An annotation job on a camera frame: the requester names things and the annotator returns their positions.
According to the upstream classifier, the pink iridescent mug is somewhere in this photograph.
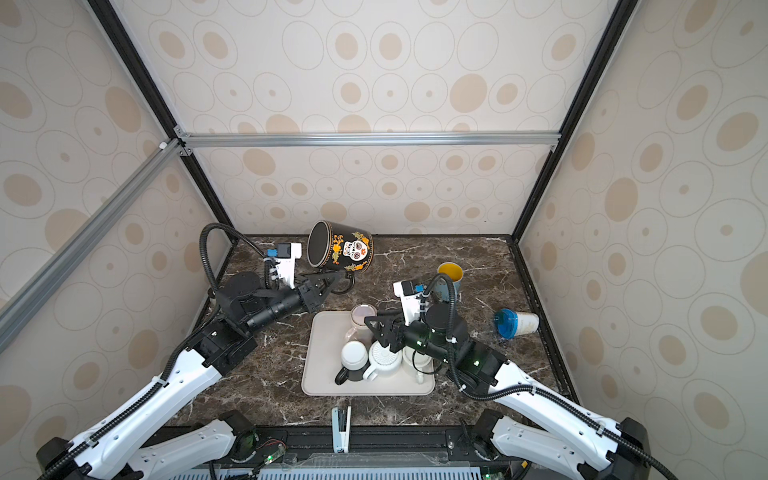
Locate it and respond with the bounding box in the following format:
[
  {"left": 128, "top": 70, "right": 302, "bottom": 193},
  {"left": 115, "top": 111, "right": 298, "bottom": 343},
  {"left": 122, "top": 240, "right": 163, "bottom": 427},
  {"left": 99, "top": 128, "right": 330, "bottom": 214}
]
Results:
[{"left": 344, "top": 304, "right": 377, "bottom": 347}]

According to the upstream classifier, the black white mug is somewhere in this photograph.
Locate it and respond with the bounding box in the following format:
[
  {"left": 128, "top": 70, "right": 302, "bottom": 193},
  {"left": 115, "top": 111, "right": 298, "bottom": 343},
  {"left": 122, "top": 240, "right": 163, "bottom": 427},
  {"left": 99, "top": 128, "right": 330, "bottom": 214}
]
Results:
[{"left": 334, "top": 340, "right": 370, "bottom": 385}]

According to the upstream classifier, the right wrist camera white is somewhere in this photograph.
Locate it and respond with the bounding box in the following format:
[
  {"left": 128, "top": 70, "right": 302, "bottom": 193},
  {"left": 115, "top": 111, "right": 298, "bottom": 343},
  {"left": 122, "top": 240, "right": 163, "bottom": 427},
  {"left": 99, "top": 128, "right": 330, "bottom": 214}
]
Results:
[{"left": 393, "top": 280, "right": 427, "bottom": 326}]

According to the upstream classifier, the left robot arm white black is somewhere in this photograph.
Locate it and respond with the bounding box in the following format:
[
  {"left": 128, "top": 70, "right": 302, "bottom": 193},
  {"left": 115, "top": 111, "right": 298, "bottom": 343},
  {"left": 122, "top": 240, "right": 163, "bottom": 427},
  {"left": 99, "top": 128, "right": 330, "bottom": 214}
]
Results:
[{"left": 37, "top": 220, "right": 373, "bottom": 479}]

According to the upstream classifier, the blue white plastic bottle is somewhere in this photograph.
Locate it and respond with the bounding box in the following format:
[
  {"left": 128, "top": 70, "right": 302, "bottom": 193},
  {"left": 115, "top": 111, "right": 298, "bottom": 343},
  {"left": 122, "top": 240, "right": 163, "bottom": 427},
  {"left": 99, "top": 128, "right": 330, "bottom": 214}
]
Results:
[{"left": 494, "top": 308, "right": 539, "bottom": 339}]

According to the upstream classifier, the left diagonal aluminium bar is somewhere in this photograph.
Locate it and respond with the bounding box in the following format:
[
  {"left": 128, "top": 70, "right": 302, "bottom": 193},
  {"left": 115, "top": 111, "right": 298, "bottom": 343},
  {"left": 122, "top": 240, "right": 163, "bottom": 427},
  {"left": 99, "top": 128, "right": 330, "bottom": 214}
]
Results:
[{"left": 1, "top": 139, "right": 182, "bottom": 350}]

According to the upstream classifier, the black skull mug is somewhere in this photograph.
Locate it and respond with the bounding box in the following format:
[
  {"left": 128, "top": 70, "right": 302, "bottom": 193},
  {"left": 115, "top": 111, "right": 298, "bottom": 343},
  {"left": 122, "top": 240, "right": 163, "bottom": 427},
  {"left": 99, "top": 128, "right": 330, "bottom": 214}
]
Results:
[{"left": 307, "top": 220, "right": 374, "bottom": 295}]

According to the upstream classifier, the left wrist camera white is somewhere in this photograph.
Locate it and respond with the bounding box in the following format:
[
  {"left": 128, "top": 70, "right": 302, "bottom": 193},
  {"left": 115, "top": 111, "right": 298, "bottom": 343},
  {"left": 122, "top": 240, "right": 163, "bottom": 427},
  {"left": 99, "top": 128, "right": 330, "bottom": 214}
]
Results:
[{"left": 264, "top": 242, "right": 302, "bottom": 289}]

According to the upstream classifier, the white ribbed-base mug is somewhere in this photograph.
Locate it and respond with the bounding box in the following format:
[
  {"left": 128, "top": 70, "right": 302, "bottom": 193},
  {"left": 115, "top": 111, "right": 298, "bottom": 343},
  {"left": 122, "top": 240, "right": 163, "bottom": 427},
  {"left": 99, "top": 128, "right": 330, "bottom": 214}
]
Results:
[{"left": 363, "top": 342, "right": 402, "bottom": 381}]

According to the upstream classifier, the blue butterfly mug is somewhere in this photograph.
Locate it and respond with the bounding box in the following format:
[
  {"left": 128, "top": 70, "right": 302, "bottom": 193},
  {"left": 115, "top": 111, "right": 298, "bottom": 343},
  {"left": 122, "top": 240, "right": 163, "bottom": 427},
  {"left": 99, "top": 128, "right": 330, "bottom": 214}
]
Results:
[{"left": 433, "top": 262, "right": 464, "bottom": 303}]

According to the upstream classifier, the plain white mug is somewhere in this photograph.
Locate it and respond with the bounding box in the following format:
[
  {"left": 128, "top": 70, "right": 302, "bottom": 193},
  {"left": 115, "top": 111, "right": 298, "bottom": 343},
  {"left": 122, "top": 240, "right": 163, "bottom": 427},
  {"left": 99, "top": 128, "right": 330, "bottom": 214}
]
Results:
[{"left": 402, "top": 347, "right": 434, "bottom": 384}]

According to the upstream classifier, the beige rectangular tray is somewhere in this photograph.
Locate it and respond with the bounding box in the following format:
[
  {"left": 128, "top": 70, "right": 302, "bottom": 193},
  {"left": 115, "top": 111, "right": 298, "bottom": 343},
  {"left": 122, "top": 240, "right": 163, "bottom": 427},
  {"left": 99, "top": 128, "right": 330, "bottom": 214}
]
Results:
[{"left": 301, "top": 311, "right": 435, "bottom": 397}]

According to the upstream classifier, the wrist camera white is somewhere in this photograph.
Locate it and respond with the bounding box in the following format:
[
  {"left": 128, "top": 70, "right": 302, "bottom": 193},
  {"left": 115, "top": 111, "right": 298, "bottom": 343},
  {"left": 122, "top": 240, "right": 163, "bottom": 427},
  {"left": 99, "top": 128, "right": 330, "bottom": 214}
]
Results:
[
  {"left": 393, "top": 280, "right": 427, "bottom": 326},
  {"left": 264, "top": 242, "right": 302, "bottom": 289}
]

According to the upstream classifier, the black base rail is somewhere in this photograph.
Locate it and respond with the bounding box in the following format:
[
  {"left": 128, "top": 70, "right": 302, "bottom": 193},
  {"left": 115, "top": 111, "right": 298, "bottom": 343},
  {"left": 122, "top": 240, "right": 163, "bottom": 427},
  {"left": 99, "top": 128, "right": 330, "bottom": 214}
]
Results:
[{"left": 106, "top": 423, "right": 625, "bottom": 480}]

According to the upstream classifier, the white blue clip stand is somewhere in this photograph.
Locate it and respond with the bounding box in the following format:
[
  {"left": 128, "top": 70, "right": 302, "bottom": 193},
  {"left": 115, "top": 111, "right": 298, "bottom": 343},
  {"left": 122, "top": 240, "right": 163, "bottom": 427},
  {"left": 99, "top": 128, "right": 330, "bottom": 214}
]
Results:
[{"left": 331, "top": 406, "right": 351, "bottom": 453}]

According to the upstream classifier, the horizontal aluminium frame bar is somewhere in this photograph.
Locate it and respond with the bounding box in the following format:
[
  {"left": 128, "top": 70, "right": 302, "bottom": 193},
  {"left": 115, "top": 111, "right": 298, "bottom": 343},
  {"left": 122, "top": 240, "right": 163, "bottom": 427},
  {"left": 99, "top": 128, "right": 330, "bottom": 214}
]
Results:
[{"left": 180, "top": 131, "right": 561, "bottom": 149}]

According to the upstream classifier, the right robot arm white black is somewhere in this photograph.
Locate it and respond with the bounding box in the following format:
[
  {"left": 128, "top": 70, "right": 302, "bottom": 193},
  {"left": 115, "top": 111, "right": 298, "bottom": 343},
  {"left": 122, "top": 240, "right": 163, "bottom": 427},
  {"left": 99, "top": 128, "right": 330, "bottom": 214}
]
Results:
[{"left": 364, "top": 273, "right": 675, "bottom": 479}]

